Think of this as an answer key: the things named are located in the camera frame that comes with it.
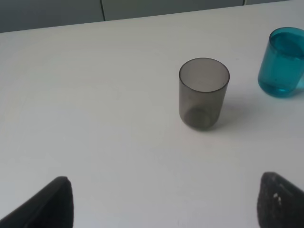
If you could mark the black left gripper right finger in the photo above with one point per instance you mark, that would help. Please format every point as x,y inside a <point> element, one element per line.
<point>280,204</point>

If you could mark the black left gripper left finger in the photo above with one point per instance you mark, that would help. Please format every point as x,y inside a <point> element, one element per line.
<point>51,207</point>

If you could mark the teal translucent plastic cup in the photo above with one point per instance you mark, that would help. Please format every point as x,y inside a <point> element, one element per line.
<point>283,63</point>

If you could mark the grey translucent plastic cup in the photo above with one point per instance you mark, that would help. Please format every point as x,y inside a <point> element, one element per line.
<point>202,87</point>

